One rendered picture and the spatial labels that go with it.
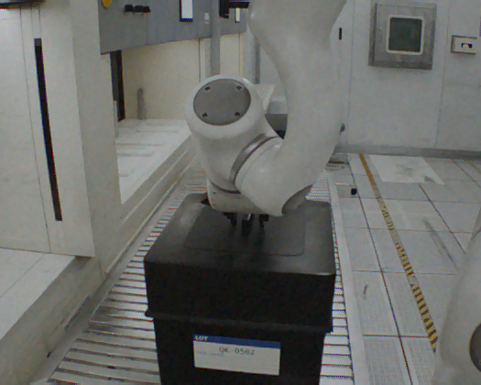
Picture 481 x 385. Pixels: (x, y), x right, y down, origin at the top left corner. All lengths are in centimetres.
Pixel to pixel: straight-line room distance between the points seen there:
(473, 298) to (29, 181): 86
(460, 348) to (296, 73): 28
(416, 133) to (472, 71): 90
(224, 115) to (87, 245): 61
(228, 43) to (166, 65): 150
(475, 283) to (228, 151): 27
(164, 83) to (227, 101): 189
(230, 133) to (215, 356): 41
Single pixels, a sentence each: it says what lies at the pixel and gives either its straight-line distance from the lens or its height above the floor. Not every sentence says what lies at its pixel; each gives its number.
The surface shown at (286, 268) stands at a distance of 66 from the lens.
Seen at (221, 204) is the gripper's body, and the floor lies 109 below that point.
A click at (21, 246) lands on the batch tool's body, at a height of 88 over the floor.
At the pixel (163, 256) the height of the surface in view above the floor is 101.
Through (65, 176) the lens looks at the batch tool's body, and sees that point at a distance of 97.
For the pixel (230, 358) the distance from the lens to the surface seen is 76.
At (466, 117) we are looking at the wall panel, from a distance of 531.
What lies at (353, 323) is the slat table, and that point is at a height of 76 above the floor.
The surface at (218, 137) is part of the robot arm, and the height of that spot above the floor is 123.
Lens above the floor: 134
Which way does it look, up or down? 21 degrees down
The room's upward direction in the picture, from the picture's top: straight up
